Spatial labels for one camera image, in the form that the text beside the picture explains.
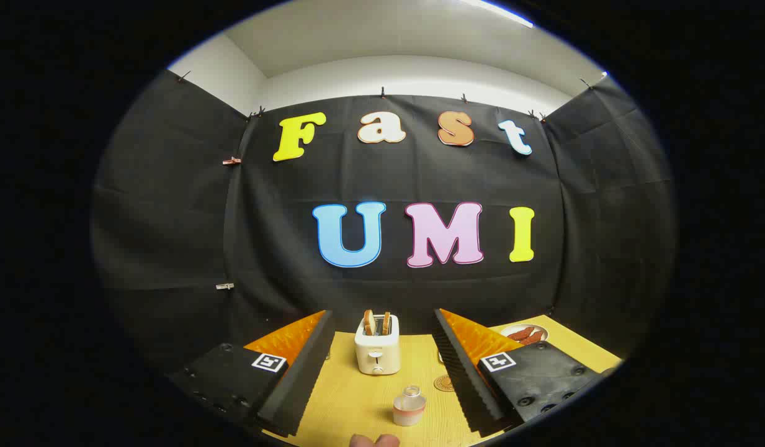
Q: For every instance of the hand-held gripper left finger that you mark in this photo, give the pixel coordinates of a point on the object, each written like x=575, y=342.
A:
x=298, y=385

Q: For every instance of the round white plate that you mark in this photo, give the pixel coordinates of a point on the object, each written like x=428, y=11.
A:
x=509, y=329

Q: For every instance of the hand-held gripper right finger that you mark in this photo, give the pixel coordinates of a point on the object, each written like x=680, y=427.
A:
x=466, y=385

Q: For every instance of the white toaster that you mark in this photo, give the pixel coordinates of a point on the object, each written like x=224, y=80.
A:
x=377, y=354

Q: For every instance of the wooden table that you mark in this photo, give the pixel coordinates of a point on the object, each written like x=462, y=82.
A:
x=357, y=403

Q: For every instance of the round cork coaster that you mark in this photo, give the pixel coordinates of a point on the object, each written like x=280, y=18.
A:
x=443, y=383

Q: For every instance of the red sausage piece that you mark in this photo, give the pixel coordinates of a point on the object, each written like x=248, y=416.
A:
x=520, y=333
x=533, y=338

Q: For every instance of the clear juice bottle pink label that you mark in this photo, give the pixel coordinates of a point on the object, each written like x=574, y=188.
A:
x=409, y=408

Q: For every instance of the black backdrop cloth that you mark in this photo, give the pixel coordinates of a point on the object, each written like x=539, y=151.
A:
x=264, y=217

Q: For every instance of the toast bread slice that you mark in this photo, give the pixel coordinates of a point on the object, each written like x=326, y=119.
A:
x=370, y=323
x=386, y=323

